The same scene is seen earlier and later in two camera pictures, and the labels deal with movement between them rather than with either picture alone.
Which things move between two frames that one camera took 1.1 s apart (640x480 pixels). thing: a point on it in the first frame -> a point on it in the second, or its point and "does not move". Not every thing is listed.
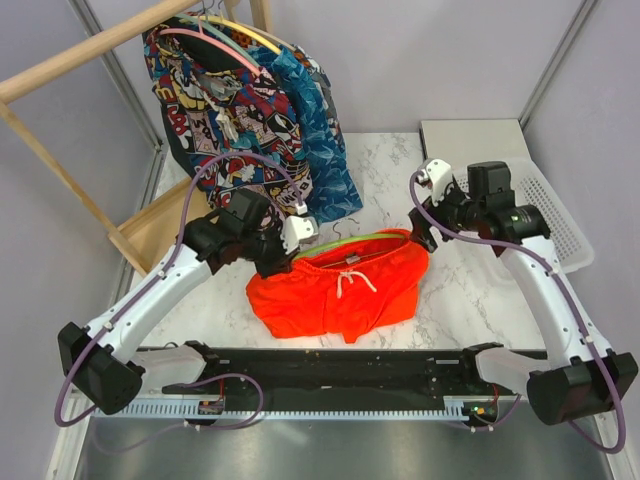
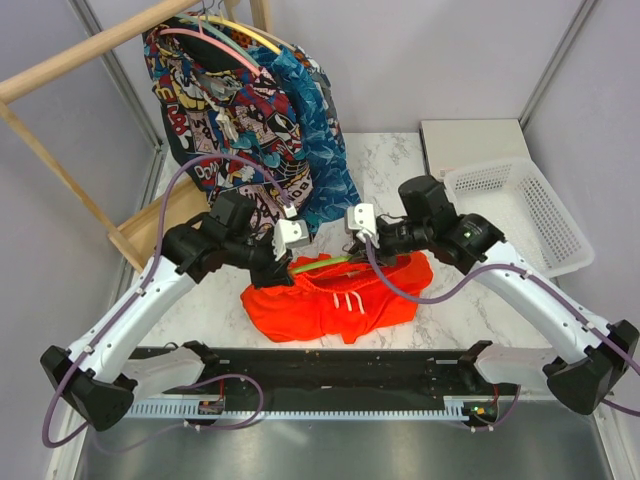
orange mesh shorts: x=340 y=290 does not move
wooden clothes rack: x=146 y=238 does not move
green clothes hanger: x=350 y=259 -> x=320 y=263
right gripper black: x=421 y=229 -> x=381 y=252
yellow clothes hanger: x=243 y=28 does not move
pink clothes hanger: x=200 y=33 does not move
